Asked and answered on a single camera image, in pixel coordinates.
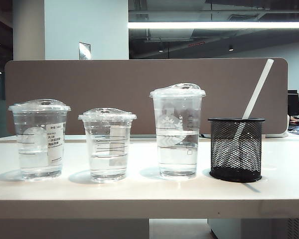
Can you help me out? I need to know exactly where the small clear plastic cup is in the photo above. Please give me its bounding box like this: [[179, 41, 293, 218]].
[[81, 119, 135, 184]]

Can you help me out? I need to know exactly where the white paper straw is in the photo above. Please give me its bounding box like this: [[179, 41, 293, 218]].
[[233, 59, 275, 147]]

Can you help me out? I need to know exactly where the brown desk divider panel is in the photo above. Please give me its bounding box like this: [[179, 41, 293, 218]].
[[4, 57, 290, 136]]

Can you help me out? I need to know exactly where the black mesh pen holder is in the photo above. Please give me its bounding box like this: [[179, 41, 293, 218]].
[[207, 117, 266, 182]]

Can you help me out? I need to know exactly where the medium clear cup with label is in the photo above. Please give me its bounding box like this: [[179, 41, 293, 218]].
[[11, 109, 68, 182]]

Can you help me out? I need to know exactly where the long ceiling light strip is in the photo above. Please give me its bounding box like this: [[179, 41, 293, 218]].
[[128, 21, 299, 29]]

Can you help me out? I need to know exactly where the tall cup clear lid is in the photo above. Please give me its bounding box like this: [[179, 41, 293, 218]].
[[149, 83, 207, 98]]

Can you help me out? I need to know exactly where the small cup clear lid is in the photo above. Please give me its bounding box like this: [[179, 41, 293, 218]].
[[77, 108, 138, 122]]

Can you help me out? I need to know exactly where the tall clear plastic cup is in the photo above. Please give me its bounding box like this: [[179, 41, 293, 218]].
[[151, 96, 204, 180]]

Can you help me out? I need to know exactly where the framed sign on pillar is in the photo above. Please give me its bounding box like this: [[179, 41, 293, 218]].
[[78, 41, 92, 61]]

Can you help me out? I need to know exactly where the black computer monitor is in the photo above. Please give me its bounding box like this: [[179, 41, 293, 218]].
[[288, 90, 299, 117]]

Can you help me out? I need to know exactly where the medium cup clear lid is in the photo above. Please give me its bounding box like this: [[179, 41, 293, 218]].
[[7, 99, 72, 113]]

